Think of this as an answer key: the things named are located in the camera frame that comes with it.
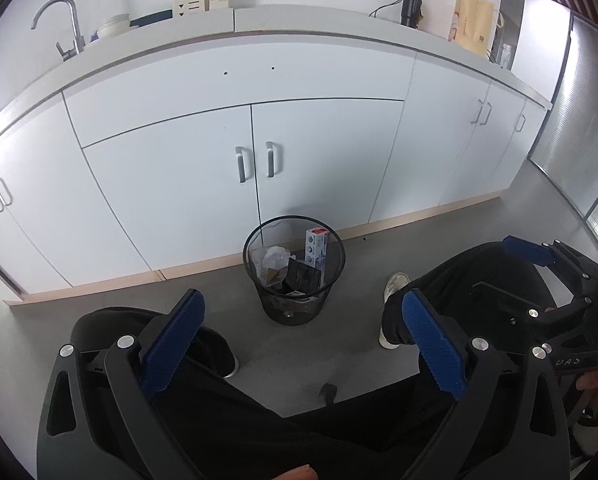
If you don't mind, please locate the person's right leg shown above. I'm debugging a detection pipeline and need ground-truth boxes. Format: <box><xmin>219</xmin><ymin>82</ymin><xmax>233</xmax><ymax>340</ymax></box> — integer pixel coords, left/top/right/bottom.
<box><xmin>329</xmin><ymin>241</ymin><xmax>598</xmax><ymax>480</ymax></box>

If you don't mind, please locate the red white toothpaste box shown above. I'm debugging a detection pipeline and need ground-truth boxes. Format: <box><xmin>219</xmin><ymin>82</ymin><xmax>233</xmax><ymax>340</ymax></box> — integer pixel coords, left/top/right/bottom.
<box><xmin>305</xmin><ymin>228</ymin><xmax>328</xmax><ymax>267</ymax></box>

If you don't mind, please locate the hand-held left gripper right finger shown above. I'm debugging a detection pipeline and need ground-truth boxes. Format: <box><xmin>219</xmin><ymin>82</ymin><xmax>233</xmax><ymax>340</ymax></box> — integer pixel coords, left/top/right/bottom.
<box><xmin>401</xmin><ymin>288</ymin><xmax>570</xmax><ymax>480</ymax></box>

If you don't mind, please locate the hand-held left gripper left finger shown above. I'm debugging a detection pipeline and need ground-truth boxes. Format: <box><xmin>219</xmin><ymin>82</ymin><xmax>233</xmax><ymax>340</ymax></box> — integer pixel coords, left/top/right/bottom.
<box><xmin>36</xmin><ymin>288</ymin><xmax>206</xmax><ymax>480</ymax></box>

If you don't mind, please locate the silver faucet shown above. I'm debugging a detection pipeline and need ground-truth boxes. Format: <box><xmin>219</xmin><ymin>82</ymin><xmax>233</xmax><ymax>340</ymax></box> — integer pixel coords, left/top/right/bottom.
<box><xmin>30</xmin><ymin>0</ymin><xmax>86</xmax><ymax>62</ymax></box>

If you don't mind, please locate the person's left hand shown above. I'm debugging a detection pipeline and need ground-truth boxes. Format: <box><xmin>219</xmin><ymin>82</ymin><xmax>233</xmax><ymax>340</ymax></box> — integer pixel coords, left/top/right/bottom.
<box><xmin>274</xmin><ymin>465</ymin><xmax>316</xmax><ymax>480</ymax></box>

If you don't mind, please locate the black mesh trash bin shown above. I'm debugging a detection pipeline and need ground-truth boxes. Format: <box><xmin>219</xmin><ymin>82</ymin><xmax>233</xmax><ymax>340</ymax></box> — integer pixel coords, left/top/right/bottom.
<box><xmin>243</xmin><ymin>215</ymin><xmax>346</xmax><ymax>326</ymax></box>

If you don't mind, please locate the black cylindrical device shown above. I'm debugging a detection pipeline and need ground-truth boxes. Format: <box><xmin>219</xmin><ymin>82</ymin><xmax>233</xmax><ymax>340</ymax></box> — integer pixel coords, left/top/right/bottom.
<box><xmin>401</xmin><ymin>0</ymin><xmax>424</xmax><ymax>27</ymax></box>

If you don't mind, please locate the beige paper bag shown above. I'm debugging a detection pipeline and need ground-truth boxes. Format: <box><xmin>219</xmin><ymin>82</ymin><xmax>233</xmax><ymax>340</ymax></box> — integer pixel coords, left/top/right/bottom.
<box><xmin>447</xmin><ymin>0</ymin><xmax>504</xmax><ymax>58</ymax></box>

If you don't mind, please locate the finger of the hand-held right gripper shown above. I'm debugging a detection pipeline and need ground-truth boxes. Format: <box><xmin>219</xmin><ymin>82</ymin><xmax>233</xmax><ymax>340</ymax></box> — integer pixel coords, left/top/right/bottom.
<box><xmin>471</xmin><ymin>281</ymin><xmax>594</xmax><ymax>361</ymax></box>
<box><xmin>503</xmin><ymin>235</ymin><xmax>598</xmax><ymax>301</ymax></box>

